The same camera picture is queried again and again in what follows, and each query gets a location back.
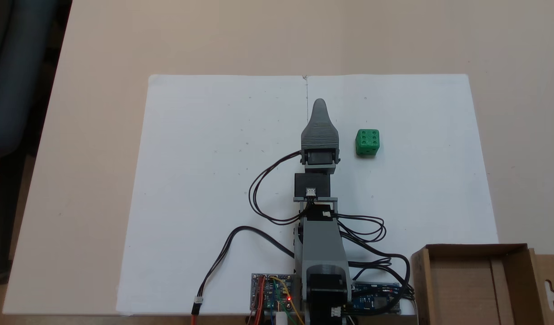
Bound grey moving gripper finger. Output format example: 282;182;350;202
301;98;340;151

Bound green die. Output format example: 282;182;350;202
355;129;380;157

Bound white paper sheet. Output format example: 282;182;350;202
116;74;309;316
306;74;500;316

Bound blue circuit board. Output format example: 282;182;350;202
351;282;402;314

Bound brown cardboard box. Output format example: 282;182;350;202
411;244;554;325

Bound dark office chair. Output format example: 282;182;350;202
0;0;72;285

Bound black gripper servo cable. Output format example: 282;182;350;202
248;151;305;225

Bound black elbow servo cable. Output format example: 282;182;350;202
335;214;387;243

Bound black cable with white connector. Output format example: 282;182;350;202
191;226;296;325

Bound black base servo cable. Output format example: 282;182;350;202
347;235;416;312

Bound red orange jumper wires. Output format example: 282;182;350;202
247;278;265;325

